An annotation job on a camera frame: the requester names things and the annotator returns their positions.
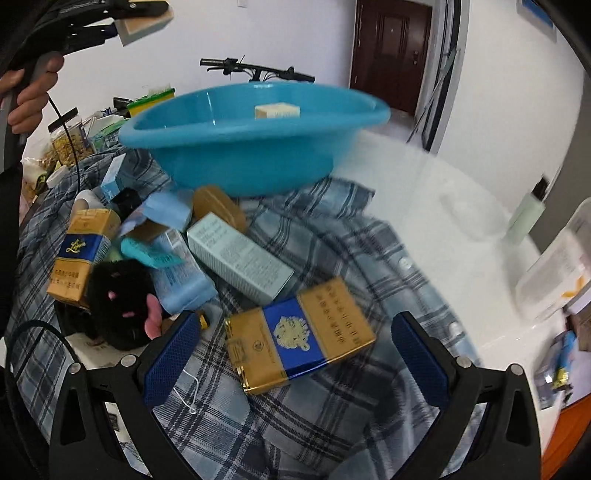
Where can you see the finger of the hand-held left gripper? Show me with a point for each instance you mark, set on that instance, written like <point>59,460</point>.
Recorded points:
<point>143,7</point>
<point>87,37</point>

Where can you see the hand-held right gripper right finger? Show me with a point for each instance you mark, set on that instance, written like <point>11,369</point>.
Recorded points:
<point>420,364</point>

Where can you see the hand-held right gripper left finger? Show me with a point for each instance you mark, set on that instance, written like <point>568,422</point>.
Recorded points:
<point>171,360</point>

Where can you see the beige rectangular block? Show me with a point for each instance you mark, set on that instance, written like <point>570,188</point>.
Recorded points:
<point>145,25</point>

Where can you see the gold and blue carton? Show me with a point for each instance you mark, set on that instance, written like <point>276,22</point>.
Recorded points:
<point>300,341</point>
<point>76,258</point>

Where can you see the small cream box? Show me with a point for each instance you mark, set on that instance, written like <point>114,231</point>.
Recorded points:
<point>277,110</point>

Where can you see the blue plastic basin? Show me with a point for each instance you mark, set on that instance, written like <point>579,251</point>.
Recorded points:
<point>231,152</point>

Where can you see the person's left hand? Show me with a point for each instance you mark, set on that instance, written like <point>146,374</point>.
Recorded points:
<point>27,99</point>

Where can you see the black plush toy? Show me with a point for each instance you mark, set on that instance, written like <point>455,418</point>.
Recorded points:
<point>117,304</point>

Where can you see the light blue tissue packet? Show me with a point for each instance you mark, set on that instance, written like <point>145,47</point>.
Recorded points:
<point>180,281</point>

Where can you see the green packet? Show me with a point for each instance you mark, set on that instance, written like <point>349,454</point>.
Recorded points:
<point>106,125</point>

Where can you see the yellow green bowl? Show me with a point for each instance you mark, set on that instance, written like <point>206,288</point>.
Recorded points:
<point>152,101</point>

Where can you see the clear snack jar black lid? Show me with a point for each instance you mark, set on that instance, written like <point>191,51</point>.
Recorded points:
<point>69,141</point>

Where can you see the teal tube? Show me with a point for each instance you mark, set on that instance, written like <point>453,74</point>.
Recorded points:
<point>150,254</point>

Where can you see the blue plaid shirt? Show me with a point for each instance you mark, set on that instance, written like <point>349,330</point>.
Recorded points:
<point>323,415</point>

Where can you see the long pale green box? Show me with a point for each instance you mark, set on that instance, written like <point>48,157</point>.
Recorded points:
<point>240,261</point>

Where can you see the small blue white box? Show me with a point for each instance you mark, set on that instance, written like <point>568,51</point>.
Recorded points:
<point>113,177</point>

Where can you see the clear snack bag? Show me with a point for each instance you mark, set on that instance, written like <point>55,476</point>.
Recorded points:
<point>37,170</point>

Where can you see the light blue opened packet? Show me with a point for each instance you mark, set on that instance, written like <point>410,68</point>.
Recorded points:
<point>166,210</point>

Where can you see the brown soap case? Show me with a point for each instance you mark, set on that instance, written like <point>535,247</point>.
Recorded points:
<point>217,205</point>

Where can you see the large clear plastic bottle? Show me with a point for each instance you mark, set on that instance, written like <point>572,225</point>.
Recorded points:
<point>554,272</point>

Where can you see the small white bottle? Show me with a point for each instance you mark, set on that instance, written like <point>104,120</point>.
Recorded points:
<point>85,201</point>

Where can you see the small black box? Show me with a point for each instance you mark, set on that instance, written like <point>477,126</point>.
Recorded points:
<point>127,198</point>

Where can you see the green bottle black cap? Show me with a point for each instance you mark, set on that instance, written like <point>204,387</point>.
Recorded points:
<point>526,212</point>

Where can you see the dark brown door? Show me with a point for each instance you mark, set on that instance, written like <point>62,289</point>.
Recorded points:
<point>392,50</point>

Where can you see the folded metal rack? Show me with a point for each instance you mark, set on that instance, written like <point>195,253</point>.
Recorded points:
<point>443,78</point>

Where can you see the blue framed wall picture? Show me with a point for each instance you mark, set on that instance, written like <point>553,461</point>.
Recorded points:
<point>538,14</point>

